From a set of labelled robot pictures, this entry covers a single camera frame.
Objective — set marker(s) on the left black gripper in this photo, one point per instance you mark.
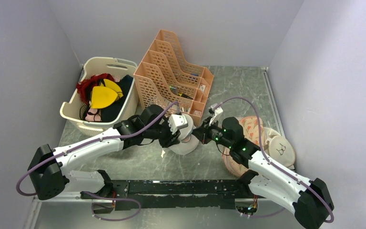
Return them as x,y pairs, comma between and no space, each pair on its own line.
171,140

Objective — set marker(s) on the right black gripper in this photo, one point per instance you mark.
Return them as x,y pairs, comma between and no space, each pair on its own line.
202,132

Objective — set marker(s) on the white mesh laundry bag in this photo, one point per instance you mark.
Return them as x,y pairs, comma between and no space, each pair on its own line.
188,142

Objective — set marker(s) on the floral laundry bag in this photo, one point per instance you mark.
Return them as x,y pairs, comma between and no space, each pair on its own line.
251,132

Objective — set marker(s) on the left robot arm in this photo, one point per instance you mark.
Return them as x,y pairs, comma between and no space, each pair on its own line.
53,170

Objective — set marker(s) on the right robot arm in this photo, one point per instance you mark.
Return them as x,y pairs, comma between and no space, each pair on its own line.
308,200

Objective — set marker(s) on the yellow bra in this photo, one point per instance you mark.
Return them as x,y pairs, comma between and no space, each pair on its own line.
105,94

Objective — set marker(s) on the cream laundry basket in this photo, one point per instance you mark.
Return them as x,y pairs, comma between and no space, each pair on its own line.
88,120

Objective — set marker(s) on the orange file organizer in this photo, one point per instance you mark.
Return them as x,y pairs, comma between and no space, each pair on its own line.
164,76

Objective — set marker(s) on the dark garment in basket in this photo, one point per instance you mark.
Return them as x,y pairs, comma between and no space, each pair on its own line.
111,112

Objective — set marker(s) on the red lace garment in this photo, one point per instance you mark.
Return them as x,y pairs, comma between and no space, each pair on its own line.
85,87

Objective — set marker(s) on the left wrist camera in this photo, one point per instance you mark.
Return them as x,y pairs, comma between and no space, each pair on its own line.
177,122

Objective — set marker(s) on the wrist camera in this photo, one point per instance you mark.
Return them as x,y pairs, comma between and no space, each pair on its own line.
216,111
177,122

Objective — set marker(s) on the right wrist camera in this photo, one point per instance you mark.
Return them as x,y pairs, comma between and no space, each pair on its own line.
216,111

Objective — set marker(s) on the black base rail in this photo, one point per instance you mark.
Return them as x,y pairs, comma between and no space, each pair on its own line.
175,193

